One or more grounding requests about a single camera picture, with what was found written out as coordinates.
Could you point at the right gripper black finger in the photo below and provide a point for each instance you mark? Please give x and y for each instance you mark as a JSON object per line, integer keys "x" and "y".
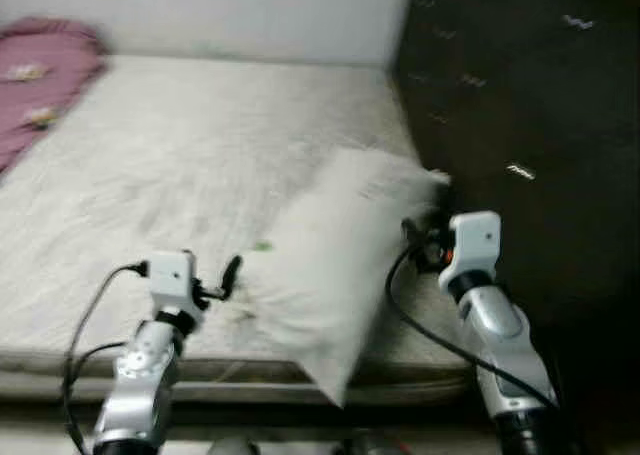
{"x": 413, "y": 235}

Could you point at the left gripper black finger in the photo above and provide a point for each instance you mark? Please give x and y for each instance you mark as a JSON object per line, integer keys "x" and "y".
{"x": 231, "y": 275}
{"x": 193, "y": 260}

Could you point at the white pillow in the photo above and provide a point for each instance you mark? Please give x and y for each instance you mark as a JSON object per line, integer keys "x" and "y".
{"x": 340, "y": 265}

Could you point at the small green object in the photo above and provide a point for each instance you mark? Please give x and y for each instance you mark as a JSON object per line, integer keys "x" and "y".
{"x": 262, "y": 245}

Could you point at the white quilted mattress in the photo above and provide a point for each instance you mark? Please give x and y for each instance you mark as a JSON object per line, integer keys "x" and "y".
{"x": 200, "y": 175}

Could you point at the dark patterned curtain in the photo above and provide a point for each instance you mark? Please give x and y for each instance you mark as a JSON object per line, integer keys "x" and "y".
{"x": 520, "y": 125}

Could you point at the grey robot left leg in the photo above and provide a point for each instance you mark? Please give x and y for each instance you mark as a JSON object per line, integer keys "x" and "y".
{"x": 232, "y": 447}

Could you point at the mauve printed blanket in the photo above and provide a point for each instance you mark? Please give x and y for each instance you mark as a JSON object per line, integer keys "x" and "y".
{"x": 40, "y": 85}

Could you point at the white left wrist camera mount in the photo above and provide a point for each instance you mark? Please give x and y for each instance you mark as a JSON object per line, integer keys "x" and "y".
{"x": 172, "y": 280}

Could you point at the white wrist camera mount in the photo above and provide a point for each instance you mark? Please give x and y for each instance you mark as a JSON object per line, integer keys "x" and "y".
{"x": 472, "y": 245}
{"x": 172, "y": 280}

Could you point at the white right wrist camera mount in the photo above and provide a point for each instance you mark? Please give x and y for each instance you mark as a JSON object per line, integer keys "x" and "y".
{"x": 472, "y": 245}

